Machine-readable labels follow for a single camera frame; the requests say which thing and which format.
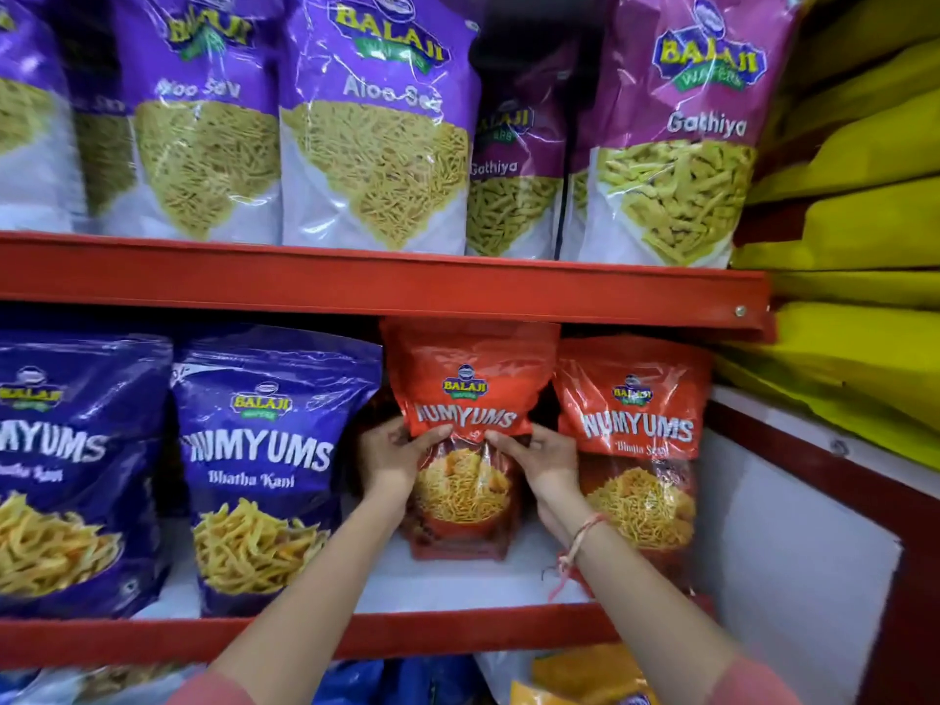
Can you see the person's left hand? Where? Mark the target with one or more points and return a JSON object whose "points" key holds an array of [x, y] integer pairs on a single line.
{"points": [[388, 462]]}

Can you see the person's right hand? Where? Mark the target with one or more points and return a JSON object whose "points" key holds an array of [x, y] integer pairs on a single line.
{"points": [[552, 466]]}

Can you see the person's left thumb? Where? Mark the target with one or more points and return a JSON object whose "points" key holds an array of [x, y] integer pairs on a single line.
{"points": [[433, 437]]}

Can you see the person's right thumb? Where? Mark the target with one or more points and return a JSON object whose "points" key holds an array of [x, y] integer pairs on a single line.
{"points": [[508, 444]]}

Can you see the red snack packet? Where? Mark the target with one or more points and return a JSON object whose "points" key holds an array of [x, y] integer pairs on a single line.
{"points": [[470, 389], [635, 425]]}

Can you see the person's left forearm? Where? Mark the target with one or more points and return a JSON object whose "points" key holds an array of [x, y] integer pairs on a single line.
{"points": [[316, 594]]}

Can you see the person's right forearm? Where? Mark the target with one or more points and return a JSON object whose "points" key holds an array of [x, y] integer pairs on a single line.
{"points": [[639, 602]]}

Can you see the red metal shelf board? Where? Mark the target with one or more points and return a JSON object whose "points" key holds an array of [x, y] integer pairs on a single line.
{"points": [[440, 629], [382, 286]]}

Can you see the blue snack packet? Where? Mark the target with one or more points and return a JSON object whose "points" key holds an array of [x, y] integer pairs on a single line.
{"points": [[264, 440], [73, 447]]}

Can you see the orange yellow packet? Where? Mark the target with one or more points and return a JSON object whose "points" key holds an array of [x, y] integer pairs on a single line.
{"points": [[587, 675]]}

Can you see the glossy blue packet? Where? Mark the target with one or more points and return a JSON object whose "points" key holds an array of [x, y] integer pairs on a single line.
{"points": [[411, 681]]}

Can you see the magenta snack packet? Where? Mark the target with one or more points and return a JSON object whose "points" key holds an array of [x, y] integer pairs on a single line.
{"points": [[679, 139], [514, 183], [574, 205]]}

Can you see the purple snack packet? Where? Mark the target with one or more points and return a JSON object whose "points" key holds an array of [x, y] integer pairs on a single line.
{"points": [[99, 154], [378, 139], [202, 139], [29, 139]]}

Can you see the white red-framed shelf side panel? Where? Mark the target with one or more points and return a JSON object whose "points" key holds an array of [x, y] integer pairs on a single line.
{"points": [[800, 550]]}

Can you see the pink left sleeve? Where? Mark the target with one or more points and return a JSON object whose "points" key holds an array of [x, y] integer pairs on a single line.
{"points": [[213, 691]]}

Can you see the pink sleeve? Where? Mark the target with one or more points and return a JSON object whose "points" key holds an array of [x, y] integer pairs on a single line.
{"points": [[213, 691], [753, 686]]}

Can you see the pink right sleeve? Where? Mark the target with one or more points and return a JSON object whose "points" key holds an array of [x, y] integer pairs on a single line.
{"points": [[753, 686]]}

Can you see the clear white snack packet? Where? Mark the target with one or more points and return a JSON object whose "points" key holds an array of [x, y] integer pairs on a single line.
{"points": [[103, 682]]}

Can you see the stack of yellow packets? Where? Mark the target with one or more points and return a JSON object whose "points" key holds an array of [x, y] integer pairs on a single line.
{"points": [[866, 212]]}

